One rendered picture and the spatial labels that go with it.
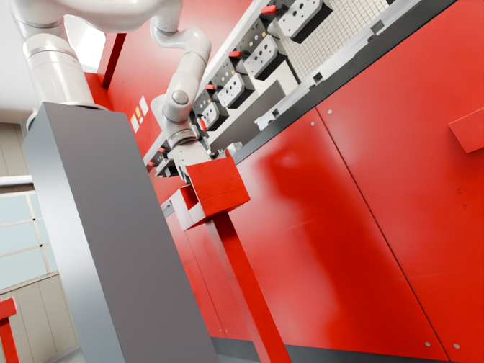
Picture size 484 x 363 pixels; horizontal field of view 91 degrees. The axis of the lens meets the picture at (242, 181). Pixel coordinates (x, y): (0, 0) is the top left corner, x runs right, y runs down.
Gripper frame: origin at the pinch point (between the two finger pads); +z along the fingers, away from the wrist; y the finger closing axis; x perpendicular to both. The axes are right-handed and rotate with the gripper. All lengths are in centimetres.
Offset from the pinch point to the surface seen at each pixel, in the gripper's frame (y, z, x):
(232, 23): -42, -60, 6
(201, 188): 4.4, -0.2, 4.9
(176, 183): -51, -39, -136
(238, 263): 1.2, 23.5, -2.2
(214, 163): -3.1, -5.6, 4.9
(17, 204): 73, -143, -366
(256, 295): 0.6, 33.8, -2.2
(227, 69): -39, -47, -6
